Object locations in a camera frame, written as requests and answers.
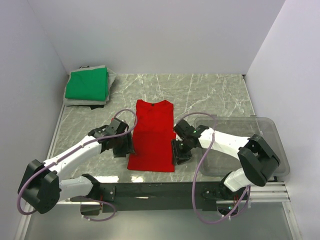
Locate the aluminium rail frame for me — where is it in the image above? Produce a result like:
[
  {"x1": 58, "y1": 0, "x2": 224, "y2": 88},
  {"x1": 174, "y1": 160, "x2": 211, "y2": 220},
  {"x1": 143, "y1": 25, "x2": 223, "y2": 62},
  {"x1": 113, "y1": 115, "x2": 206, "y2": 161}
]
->
[{"x1": 15, "y1": 73, "x2": 302, "y2": 240}]

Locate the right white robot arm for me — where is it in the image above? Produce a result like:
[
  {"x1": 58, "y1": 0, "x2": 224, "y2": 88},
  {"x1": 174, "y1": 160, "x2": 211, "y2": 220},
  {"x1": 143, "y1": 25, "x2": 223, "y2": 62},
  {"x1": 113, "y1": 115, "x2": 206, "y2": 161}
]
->
[{"x1": 171, "y1": 119, "x2": 281, "y2": 200}]

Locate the red t shirt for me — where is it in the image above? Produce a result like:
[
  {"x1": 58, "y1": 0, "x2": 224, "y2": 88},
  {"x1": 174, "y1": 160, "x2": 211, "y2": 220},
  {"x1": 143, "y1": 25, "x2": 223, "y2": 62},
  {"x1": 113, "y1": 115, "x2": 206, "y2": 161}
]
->
[{"x1": 127, "y1": 99, "x2": 176, "y2": 173}]

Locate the clear plastic bin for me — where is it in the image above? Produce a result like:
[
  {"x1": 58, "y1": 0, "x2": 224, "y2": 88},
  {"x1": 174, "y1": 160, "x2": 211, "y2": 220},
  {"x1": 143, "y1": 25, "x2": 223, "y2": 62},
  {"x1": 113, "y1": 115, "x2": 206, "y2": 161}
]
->
[{"x1": 193, "y1": 115, "x2": 290, "y2": 178}]

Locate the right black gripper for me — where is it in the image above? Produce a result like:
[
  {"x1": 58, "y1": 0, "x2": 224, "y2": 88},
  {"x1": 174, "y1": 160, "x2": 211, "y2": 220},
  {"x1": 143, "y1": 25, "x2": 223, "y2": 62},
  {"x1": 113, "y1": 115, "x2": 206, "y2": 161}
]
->
[{"x1": 170, "y1": 137, "x2": 193, "y2": 165}]

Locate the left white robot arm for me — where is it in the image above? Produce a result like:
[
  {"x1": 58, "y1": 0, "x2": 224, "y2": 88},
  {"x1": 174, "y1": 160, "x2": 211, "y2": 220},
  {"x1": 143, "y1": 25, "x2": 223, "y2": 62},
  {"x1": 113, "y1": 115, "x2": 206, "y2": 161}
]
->
[{"x1": 17, "y1": 117, "x2": 133, "y2": 215}]

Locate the black base beam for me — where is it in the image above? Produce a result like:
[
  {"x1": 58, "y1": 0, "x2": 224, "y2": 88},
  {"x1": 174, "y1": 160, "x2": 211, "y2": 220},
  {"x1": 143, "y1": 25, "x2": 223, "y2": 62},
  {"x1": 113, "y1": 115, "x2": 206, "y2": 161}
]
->
[{"x1": 69, "y1": 181, "x2": 241, "y2": 216}]

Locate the folded green t shirt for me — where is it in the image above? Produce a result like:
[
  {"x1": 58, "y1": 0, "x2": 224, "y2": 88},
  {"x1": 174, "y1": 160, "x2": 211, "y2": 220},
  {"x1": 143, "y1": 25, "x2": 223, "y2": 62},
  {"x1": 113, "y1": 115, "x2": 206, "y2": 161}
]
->
[{"x1": 65, "y1": 67, "x2": 109, "y2": 102}]

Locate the folded grey t shirt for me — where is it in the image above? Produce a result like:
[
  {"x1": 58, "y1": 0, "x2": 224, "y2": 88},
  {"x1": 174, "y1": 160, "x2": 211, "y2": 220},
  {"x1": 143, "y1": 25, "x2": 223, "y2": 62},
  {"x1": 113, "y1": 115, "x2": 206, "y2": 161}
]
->
[{"x1": 63, "y1": 65, "x2": 117, "y2": 106}]

